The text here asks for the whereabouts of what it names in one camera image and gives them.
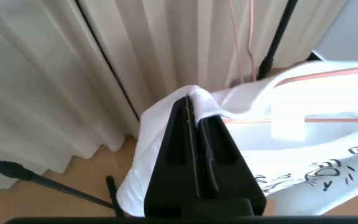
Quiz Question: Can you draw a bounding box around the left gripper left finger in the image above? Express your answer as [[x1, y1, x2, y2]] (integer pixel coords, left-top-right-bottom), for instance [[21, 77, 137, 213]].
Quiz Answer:
[[144, 95, 201, 218]]

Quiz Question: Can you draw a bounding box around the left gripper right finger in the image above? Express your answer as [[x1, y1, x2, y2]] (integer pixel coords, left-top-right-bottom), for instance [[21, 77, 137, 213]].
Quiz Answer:
[[193, 114, 268, 218]]

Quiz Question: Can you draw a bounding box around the white printed t-shirt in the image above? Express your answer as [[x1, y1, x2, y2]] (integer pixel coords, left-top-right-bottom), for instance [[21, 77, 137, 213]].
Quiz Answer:
[[116, 60, 358, 218]]

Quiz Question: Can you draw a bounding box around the black clothes rack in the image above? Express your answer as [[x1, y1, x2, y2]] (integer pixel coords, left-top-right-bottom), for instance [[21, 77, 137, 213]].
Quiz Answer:
[[0, 0, 300, 219]]

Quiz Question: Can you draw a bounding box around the beige curtain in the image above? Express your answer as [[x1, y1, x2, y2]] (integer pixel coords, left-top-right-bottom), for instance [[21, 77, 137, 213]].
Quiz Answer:
[[0, 0, 349, 200]]

